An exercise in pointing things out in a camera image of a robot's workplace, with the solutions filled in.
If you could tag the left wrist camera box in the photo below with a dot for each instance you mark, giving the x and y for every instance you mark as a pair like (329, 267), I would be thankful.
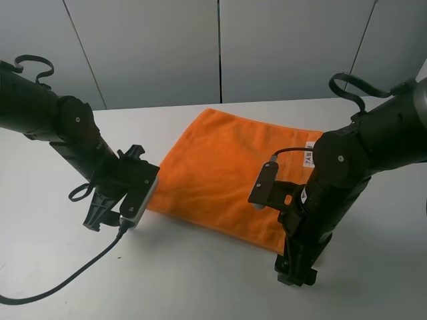
(141, 188)

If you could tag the orange terry towel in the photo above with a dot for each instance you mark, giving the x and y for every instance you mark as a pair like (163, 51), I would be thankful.
(207, 176)

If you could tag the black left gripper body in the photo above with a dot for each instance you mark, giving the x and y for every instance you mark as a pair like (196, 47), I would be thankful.
(114, 178)

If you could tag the white towel label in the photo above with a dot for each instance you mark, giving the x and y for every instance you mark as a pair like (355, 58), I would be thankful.
(308, 155)

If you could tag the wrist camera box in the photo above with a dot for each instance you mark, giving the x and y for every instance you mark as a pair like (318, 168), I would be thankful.
(263, 185)
(141, 188)

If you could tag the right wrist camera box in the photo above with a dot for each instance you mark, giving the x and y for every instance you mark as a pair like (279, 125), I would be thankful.
(263, 185)

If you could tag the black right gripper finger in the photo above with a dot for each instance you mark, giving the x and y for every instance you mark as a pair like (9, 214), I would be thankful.
(294, 266)

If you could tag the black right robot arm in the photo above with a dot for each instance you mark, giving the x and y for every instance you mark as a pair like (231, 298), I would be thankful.
(387, 132)

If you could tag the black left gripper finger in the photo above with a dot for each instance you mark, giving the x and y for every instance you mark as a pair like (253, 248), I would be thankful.
(99, 208)

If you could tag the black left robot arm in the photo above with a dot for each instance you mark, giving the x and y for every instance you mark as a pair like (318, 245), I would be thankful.
(31, 108)

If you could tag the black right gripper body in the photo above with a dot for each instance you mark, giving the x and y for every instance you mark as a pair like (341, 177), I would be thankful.
(309, 214)

